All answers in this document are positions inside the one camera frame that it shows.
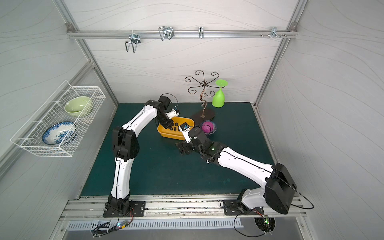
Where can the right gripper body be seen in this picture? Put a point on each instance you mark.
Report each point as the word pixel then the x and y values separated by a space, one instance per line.
pixel 186 144

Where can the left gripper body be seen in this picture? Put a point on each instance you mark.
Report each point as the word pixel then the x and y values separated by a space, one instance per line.
pixel 167 122

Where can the yellow plastic storage box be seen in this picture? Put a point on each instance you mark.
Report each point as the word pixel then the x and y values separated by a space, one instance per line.
pixel 177 135

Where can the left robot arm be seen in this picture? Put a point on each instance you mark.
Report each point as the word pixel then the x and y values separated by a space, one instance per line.
pixel 126 148

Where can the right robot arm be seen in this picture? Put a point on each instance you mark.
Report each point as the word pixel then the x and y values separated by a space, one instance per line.
pixel 277 188

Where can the brown metal cup stand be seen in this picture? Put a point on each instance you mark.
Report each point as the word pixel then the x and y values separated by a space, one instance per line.
pixel 206 114

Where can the small blue patterned bowl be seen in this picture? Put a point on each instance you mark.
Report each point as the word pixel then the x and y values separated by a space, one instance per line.
pixel 213 129

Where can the green plastic goblet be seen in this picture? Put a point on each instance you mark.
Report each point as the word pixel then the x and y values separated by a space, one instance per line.
pixel 219 97

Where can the metal double hook left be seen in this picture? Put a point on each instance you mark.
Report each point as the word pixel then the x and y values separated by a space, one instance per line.
pixel 133 42

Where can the metal double hook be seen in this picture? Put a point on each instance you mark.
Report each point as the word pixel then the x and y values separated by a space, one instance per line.
pixel 133 42
pixel 166 33

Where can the green ceramic bowl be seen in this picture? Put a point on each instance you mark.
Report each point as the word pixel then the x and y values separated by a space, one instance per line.
pixel 79 106

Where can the metal double hook middle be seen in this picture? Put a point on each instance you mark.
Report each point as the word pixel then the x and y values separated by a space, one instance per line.
pixel 166 33

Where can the small metal hook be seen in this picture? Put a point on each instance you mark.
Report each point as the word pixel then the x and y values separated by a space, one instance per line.
pixel 201 32

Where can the blue white patterned plate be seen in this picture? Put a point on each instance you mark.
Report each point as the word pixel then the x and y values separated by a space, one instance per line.
pixel 61 133

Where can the white vent grille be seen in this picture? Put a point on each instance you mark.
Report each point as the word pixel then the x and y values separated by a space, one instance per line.
pixel 159 224

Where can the metal hook right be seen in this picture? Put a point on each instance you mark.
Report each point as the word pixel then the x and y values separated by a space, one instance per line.
pixel 275 34

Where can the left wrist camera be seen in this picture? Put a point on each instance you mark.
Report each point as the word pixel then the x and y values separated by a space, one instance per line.
pixel 173 113

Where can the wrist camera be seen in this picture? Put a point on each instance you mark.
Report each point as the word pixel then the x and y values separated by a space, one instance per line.
pixel 185 128
pixel 173 113

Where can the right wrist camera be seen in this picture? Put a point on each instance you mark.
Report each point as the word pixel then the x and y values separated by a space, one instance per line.
pixel 185 128

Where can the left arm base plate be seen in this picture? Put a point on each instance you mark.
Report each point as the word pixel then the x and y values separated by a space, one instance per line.
pixel 135 208

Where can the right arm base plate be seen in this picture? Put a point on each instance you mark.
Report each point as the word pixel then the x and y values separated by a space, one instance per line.
pixel 233 208

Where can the white wire basket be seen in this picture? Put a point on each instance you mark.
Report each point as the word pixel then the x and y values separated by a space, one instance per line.
pixel 29 136

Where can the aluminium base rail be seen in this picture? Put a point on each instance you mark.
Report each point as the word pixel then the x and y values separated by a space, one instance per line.
pixel 156 207

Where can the aluminium top rail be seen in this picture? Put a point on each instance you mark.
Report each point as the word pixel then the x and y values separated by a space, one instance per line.
pixel 179 34

